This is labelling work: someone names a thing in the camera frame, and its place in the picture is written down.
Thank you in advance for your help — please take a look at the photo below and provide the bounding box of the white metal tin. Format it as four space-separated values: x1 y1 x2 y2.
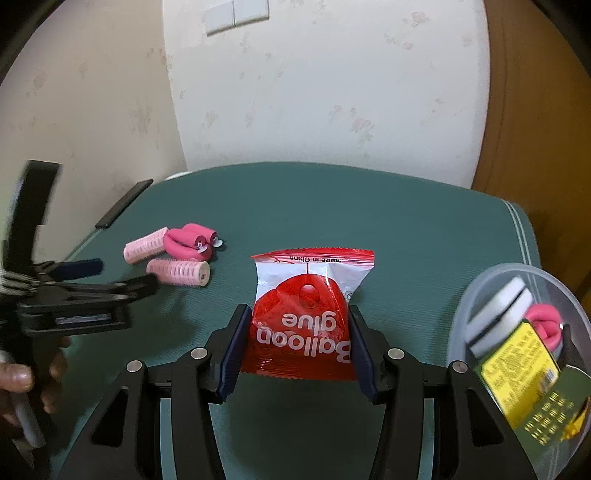
463 277 537 359

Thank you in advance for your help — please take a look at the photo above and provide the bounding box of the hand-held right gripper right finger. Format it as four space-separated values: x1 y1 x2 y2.
346 305 546 480

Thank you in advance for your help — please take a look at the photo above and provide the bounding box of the red and white packet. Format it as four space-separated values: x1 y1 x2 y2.
241 247 376 381

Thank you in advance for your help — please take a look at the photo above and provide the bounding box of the green mat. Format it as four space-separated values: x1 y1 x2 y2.
48 161 542 480

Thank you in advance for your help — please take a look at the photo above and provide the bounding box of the green box with gold print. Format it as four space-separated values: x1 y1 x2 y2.
514 364 591 446

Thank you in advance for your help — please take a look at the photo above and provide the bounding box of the black smartphone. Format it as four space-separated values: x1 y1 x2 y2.
95 179 154 230

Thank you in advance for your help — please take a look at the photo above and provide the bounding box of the clear plastic bowl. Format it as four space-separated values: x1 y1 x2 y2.
450 263 591 480

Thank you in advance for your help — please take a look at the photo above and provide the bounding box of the person's left hand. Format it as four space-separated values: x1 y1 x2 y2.
0 337 72 430

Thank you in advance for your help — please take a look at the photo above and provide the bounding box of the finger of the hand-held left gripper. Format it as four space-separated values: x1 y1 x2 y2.
44 274 158 306
46 257 104 281

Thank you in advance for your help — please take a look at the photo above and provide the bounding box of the yellow label box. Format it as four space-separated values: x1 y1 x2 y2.
479 322 563 431

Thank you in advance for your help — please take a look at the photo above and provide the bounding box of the white wall switch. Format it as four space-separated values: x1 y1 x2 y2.
205 0 237 36
233 0 270 27

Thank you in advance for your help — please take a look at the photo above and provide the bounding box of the pink foam curler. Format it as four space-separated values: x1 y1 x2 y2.
164 223 225 260
524 304 565 360

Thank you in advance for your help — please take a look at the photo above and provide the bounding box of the wooden door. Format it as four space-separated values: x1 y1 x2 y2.
470 0 591 326

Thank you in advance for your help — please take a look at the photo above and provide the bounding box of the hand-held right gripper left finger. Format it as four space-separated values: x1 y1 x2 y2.
60 303 254 480

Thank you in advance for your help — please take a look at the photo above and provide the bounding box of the pink hair roller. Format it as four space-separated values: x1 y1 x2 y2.
146 258 212 289
123 226 170 265

